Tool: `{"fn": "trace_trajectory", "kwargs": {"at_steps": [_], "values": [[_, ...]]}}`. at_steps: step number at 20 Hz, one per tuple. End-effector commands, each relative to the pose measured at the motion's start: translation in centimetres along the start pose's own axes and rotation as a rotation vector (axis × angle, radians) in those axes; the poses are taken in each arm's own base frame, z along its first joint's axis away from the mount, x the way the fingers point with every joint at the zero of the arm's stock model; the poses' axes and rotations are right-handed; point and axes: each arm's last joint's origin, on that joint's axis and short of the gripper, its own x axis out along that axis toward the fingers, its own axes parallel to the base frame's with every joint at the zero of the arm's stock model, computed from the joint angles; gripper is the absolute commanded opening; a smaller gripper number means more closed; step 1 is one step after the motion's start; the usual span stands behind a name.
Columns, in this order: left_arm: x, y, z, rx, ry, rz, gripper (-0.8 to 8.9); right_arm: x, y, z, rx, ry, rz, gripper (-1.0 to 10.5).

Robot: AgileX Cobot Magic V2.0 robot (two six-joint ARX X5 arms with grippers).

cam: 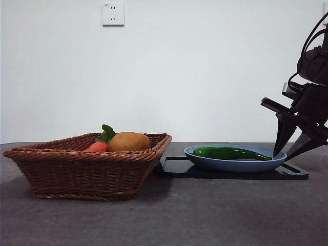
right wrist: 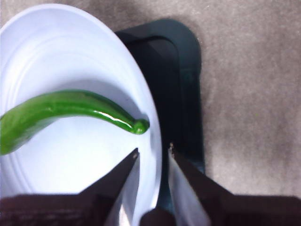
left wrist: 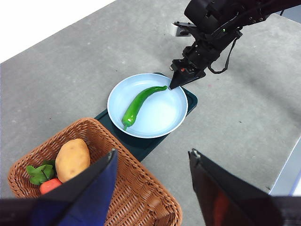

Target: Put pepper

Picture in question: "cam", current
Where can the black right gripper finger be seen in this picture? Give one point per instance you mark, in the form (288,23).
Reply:
(306,144)
(283,133)

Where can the blue round plate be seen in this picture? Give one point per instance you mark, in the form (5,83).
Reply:
(235,165)

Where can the green pepper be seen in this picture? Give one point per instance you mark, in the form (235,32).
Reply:
(225,153)

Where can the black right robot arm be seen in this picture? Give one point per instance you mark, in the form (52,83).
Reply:
(315,64)

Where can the black rectangular tray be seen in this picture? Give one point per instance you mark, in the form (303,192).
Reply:
(176,167)

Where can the brown potato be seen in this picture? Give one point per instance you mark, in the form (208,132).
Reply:
(128,142)

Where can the red carrot with green leaves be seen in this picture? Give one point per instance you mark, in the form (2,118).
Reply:
(98,146)

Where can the brown wicker basket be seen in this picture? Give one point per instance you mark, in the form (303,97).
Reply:
(82,174)

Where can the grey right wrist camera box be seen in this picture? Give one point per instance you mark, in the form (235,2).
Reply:
(287,90)

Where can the white wall switch plate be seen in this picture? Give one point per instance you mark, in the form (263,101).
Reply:
(326,7)

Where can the white wall socket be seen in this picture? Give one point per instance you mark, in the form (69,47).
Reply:
(113,15)

